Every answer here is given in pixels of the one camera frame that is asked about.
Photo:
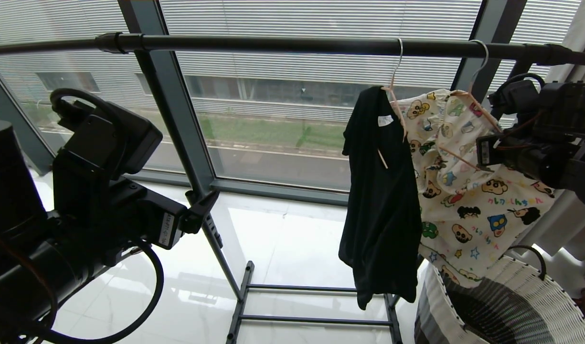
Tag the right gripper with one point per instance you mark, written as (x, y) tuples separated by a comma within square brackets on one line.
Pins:
[(521, 157)]

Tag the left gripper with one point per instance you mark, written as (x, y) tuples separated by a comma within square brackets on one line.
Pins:
[(82, 248)]

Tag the cream printed garment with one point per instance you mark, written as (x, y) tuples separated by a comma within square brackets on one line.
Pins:
[(473, 215)]

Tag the pink clothes hanger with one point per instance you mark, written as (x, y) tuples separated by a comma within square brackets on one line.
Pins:
[(483, 57), (398, 62)]

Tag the black garment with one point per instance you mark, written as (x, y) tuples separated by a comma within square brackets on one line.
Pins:
[(383, 215)]

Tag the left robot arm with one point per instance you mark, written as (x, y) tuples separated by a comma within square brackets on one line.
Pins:
[(5, 181)]

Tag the white laundry basket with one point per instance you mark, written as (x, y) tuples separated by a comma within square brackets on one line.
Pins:
[(526, 296)]

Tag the black clothes rack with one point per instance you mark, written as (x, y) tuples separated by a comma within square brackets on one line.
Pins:
[(273, 44)]

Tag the beige curtain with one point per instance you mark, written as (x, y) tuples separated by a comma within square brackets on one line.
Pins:
[(559, 224)]

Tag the window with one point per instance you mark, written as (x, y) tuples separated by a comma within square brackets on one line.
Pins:
[(273, 110)]

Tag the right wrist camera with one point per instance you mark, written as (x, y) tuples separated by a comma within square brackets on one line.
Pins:
[(514, 98)]

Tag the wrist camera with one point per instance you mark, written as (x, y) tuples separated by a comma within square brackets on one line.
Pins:
[(106, 148), (514, 98)]

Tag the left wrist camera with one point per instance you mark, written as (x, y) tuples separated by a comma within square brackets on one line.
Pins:
[(106, 148)]

